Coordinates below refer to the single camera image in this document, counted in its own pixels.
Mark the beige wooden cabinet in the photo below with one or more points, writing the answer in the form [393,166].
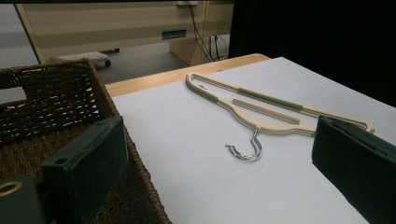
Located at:
[109,25]

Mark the cream plastic clothes hanger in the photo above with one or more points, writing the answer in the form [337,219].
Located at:
[264,125]
[274,132]

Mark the black curtain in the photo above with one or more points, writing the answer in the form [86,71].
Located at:
[311,37]

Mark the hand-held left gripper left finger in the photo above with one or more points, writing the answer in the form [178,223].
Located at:
[90,161]

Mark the brown wicker basket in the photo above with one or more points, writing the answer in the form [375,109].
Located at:
[46,93]

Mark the white wheeled dolly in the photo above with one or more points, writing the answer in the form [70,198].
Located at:
[84,57]

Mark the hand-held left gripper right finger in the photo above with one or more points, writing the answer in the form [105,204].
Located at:
[355,161]

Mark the white wall socket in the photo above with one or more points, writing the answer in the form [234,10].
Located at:
[219,46]

